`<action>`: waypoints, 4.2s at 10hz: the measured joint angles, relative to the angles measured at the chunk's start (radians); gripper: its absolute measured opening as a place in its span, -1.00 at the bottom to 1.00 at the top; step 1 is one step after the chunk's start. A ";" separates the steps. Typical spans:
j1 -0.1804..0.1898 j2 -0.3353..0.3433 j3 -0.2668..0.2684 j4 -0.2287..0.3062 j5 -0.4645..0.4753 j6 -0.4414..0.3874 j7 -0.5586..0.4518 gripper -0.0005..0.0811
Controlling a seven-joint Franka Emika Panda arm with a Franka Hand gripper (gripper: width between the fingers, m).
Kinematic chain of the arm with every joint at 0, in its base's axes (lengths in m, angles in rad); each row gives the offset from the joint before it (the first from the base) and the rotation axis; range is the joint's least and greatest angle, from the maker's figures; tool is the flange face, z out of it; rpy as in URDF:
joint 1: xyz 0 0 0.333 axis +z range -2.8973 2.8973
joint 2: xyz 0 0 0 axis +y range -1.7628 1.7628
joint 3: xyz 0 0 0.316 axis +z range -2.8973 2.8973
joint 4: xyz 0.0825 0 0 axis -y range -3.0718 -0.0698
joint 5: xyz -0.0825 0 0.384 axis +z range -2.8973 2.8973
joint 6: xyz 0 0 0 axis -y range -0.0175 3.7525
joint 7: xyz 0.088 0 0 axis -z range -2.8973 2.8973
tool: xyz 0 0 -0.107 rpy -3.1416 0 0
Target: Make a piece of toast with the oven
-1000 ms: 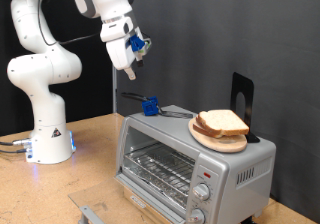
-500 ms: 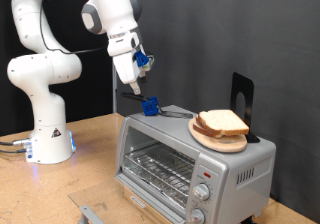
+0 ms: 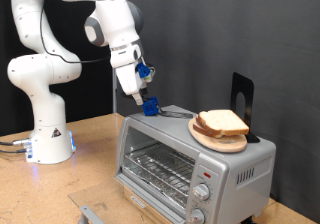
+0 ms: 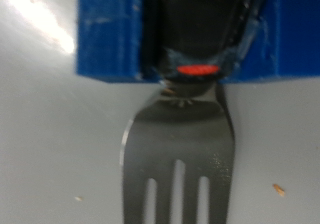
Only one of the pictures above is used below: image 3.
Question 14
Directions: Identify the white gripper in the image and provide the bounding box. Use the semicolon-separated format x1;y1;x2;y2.
109;41;148;107

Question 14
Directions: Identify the black spatula with blue cube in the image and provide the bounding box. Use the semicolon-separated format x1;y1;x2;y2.
120;91;196;120

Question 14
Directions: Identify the glass oven door with handle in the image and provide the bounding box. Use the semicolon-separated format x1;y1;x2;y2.
68;174;183;224

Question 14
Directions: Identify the silver oven knob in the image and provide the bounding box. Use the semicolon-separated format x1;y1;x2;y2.
192;182;211;202
186;207;206;224

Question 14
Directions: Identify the silver toaster oven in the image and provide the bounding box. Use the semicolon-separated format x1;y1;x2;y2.
114;104;277;224

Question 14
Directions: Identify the vertical metal pole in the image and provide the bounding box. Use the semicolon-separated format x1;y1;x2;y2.
110;0;119;114

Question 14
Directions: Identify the round wooden cutting board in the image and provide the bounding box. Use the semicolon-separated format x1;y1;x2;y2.
187;116;248;154

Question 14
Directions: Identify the black metal bookend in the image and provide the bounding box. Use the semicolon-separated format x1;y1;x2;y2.
229;71;261;144

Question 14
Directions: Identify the wire oven rack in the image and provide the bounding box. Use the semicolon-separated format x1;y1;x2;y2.
123;142;196;199

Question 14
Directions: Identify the black camera cable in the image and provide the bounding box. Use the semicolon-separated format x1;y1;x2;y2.
39;0;113;65

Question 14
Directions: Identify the black base cable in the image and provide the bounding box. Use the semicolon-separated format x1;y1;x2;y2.
0;147;28;155

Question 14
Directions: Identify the base cable with metal connector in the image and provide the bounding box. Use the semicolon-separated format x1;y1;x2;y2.
0;137;33;148

